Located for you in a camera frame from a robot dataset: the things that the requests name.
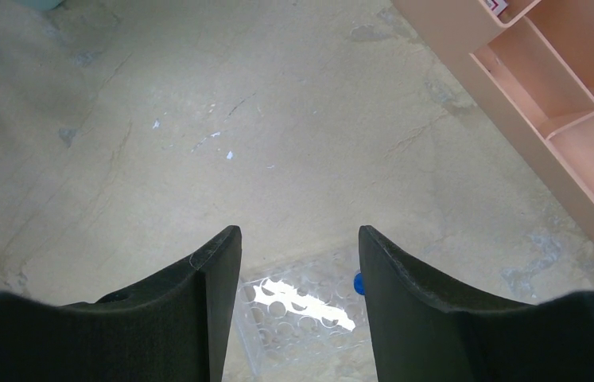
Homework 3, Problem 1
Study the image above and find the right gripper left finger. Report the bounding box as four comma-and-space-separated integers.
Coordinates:
0, 225, 242, 381

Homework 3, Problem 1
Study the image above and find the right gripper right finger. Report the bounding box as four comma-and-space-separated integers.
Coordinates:
359, 226, 594, 381

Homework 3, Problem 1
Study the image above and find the clear plastic well plate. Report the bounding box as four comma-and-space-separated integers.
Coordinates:
234, 247, 371, 376

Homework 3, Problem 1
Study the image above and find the blue-capped test tube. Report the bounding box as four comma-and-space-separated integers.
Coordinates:
352, 271, 366, 296

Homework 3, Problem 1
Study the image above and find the peach plastic desk organizer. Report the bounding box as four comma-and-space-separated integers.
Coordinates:
394, 0, 594, 243

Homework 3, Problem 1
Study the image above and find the small white red box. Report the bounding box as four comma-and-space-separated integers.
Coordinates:
484, 0, 509, 17

